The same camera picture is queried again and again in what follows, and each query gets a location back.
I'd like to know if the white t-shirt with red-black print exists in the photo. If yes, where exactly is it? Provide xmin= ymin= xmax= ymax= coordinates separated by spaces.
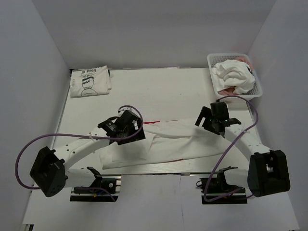
xmin=99 ymin=119 xmax=228 ymax=169

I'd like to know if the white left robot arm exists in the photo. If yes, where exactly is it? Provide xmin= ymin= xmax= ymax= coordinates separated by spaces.
xmin=30 ymin=115 xmax=145 ymax=197

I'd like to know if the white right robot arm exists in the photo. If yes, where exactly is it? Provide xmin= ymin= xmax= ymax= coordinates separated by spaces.
xmin=195 ymin=102 xmax=291 ymax=197

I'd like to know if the white perforated plastic basket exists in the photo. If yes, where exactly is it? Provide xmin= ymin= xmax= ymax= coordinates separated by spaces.
xmin=207 ymin=53 xmax=263 ymax=100

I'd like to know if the folded white cartoon t-shirt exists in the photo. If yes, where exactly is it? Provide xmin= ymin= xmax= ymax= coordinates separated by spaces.
xmin=69 ymin=65 xmax=112 ymax=98

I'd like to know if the crumpled white t-shirt in basket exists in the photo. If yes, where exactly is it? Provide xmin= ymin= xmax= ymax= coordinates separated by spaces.
xmin=211 ymin=60 xmax=256 ymax=95

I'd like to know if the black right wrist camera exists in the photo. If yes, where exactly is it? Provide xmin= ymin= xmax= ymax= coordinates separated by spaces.
xmin=210 ymin=102 xmax=242 ymax=127

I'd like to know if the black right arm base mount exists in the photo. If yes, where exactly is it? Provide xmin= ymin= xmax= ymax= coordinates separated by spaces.
xmin=196 ymin=167 xmax=247 ymax=205

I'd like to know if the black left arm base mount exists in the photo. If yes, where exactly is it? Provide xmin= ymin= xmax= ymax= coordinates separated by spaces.
xmin=67 ymin=167 xmax=121 ymax=202

